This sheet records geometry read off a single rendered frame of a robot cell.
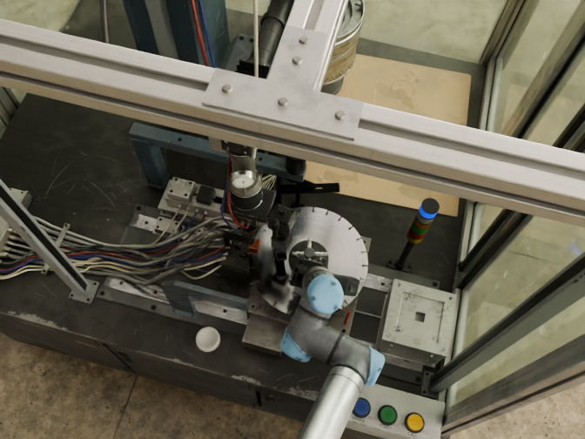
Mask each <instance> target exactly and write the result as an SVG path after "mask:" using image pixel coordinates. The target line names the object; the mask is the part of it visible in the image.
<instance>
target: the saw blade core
mask: <svg viewBox="0 0 585 439"><path fill-rule="evenodd" d="M292 210H294V211H295V212H296V216H295V223H294V226H293V228H292V231H291V232H292V242H291V244H290V246H289V247H288V249H287V251H286V255H287V260H281V261H277V255H276V249H275V248H274V247H272V246H271V237H272V229H269V228H268V226H267V224H264V225H263V226H262V227H261V228H263V229H264V230H265V231H264V230H263V229H261V228H260V229H259V231H258V232H257V234H256V236H255V238H254V239H258V240H260V242H259V246H258V249H257V250H256V249H252V248H251V249H250V253H252V254H249V268H251V269H250V274H251V276H252V281H253V282H255V281H257V280H259V282H255V283H254V286H255V287H256V288H257V290H258V291H259V293H260V295H262V294H264V295H262V297H263V298H264V299H265V300H266V301H267V302H268V303H269V304H270V305H272V306H273V305H274V304H275V302H277V303H276V304H275V305H274V307H275V308H276V309H278V310H279V311H281V312H283V313H285V314H287V311H288V308H290V310H289V312H288V314H289V315H293V314H294V312H295V310H296V308H297V306H298V305H299V301H300V299H301V297H302V295H303V293H304V292H305V291H304V289H303V288H300V287H294V286H291V285H290V284H289V281H288V280H292V279H291V273H292V269H291V268H290V266H289V261H288V259H289V253H290V251H291V249H292V248H293V247H294V246H295V245H296V244H297V243H299V242H301V241H303V240H307V238H308V237H311V238H312V240H313V241H316V242H318V243H320V244H321V245H322V246H323V247H324V248H325V249H326V251H327V253H328V257H329V262H328V269H327V270H328V271H329V272H330V273H331V274H340V275H345V276H352V277H354V278H356V279H358V280H360V278H361V279H362V280H360V284H359V288H358V291H357V293H359V292H360V290H361V288H362V287H363V285H364V283H365V280H366V275H367V269H368V267H363V266H362V265H364V266H368V258H367V253H361V252H366V247H365V244H364V242H363V240H362V239H360V238H361V237H360V235H359V233H358V232H357V231H356V229H355V228H354V227H352V225H351V224H350V223H349V222H348V221H347V220H345V219H344V218H341V219H340V217H341V216H339V215H338V214H336V213H333V212H331V211H328V213H327V210H326V209H322V208H318V207H314V212H313V207H310V206H304V207H300V208H298V207H296V208H292ZM299 210H300V213H299ZM326 213H327V215H326ZM338 220H340V221H338ZM350 227H352V228H351V229H350V230H349V229H348V228H350ZM359 239H360V240H359ZM254 253H255V255H253V254H254ZM252 267H255V268H252ZM265 292H266V294H265ZM357 295H358V294H356V296H357ZM356 296H346V295H344V300H343V302H342V305H341V307H342V309H343V308H344V307H346V306H347V304H350V303H351V302H352V301H353V300H354V299H355V297H356ZM344 301H346V302H344ZM346 303H347V304H346Z"/></svg>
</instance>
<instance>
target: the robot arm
mask: <svg viewBox="0 0 585 439"><path fill-rule="evenodd" d="M295 256H296V257H297V262H296V265H295V268H294V271H292V273H291V279H292V280H288V281H289V284H290V285H291V286H294V287H300V288H303V289H304V291H305V292H304V293H303V295H302V297H301V299H300V301H299V305H298V306H297V308H296V310H295V312H294V314H293V316H292V319H291V321H290V323H289V325H288V327H286V331H285V333H284V336H283V338H282V340H281V343H280V347H281V349H282V351H283V352H284V353H285V354H286V355H288V356H290V357H291V358H293V359H294V360H298V361H302V362H308V361H309V360H310V358H312V357H314V358H316V359H318V360H320V361H323V362H324V363H325V364H327V365H329V366H331V367H332V369H331V371H330V373H329V375H328V377H327V378H326V381H325V383H324V385H323V387H322V389H321V390H320V392H319V394H318V396H317V398H316V400H315V402H314V404H313V406H312V408H311V410H310V412H309V414H308V416H307V418H306V420H305V422H304V424H303V426H302V428H301V430H300V432H299V434H298V436H297V438H296V439H340V438H341V436H342V433H343V431H344V429H345V427H346V424H347V422H348V420H349V417H350V415H351V414H352V412H353V408H354V406H355V404H356V402H357V400H358V398H359V396H360V392H361V390H362V389H363V386H364V385H367V386H368V387H372V386H373V385H374V384H375V382H376V380H377V378H378V376H379V374H380V371H381V370H382V368H383V365H384V363H385V357H384V355H383V354H381V353H379V352H378V351H376V350H374V349H372V348H371V347H370V346H368V345H365V344H363V343H361V342H359V341H356V340H355V339H354V338H352V337H350V336H348V335H346V334H343V333H341V332H340V331H339V330H337V329H335V328H332V327H330V326H328V325H327V323H328V321H329V319H330V317H331V315H332V313H333V312H335V311H336V310H338V309H339V308H340V306H341V305H342V302H343V300H344V295H346V296H356V294H357V291H358V288H359V284H360V280H358V279H356V278H354V277H352V276H345V275H340V274H331V273H330V272H329V271H328V270H327V269H328V265H327V263H326V258H325V257H321V256H320V257H319V259H315V260H307V259H306V258H305V257H304V256H300V255H297V254H296V255H295ZM293 283H294V284H293Z"/></svg>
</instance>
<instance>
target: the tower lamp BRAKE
mask: <svg viewBox="0 0 585 439"><path fill-rule="evenodd" d="M439 209H440V205H439V203H438V201H437V200H435V199H432V198H427V199H424V200H423V201H422V203H421V206H420V209H419V212H420V215H421V216H422V217H423V218H425V219H428V220H430V219H432V218H434V217H435V215H436V213H437V212H438V211H439Z"/></svg>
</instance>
